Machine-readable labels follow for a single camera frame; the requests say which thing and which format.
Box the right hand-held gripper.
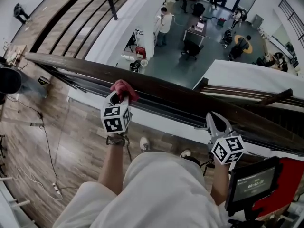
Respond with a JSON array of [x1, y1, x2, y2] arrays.
[[205, 112, 245, 166]]

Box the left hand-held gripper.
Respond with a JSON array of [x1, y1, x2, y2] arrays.
[[100, 91, 133, 135]]

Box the pink cloth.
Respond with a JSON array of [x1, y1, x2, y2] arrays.
[[109, 79, 140, 104]]

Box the dark wooden handrail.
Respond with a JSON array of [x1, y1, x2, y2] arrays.
[[25, 0, 304, 152]]

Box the person's left forearm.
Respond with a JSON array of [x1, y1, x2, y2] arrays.
[[97, 142, 127, 196]]

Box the person's right forearm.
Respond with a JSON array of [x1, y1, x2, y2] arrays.
[[210, 161, 233, 207]]

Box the black metal balcony railing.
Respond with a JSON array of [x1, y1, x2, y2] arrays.
[[278, 0, 304, 49]]

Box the black white patterned bag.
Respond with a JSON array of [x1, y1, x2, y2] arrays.
[[129, 59, 142, 73]]

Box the person's black trousers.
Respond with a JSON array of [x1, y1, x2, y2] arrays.
[[182, 156, 202, 168]]

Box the red crate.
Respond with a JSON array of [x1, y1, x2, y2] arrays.
[[134, 46, 147, 59]]

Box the white staircase balustrade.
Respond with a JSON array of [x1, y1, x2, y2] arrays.
[[192, 59, 304, 97]]

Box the black monitor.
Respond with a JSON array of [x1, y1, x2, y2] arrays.
[[224, 156, 284, 218]]

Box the black office chair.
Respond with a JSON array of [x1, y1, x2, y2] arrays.
[[0, 134, 8, 176], [180, 39, 205, 61]]

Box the red panel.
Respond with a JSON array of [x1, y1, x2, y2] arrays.
[[251, 157, 304, 220]]

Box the person's white shirt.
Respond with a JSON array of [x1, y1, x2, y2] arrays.
[[52, 151, 234, 228]]

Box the round orange rug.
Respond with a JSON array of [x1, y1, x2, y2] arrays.
[[234, 34, 254, 55]]

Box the black monitor stand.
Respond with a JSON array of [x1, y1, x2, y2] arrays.
[[228, 207, 265, 228]]

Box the gray rectangular table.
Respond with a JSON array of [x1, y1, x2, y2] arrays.
[[182, 20, 208, 48]]

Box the light wooden table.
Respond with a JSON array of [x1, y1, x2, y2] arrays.
[[3, 44, 29, 67]]

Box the gray tall bin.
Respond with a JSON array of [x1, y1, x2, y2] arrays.
[[251, 14, 265, 30]]

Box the white metal rack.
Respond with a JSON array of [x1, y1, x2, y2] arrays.
[[0, 177, 32, 228]]

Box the black tether cable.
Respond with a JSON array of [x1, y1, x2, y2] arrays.
[[124, 134, 133, 163], [199, 159, 216, 177]]

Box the dark wrist strap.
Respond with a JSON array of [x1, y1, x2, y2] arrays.
[[105, 133, 131, 147]]

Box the black floor cable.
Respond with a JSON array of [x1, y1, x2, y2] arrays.
[[7, 96, 79, 192]]

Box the white floor cable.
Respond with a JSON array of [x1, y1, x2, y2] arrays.
[[4, 167, 64, 201]]

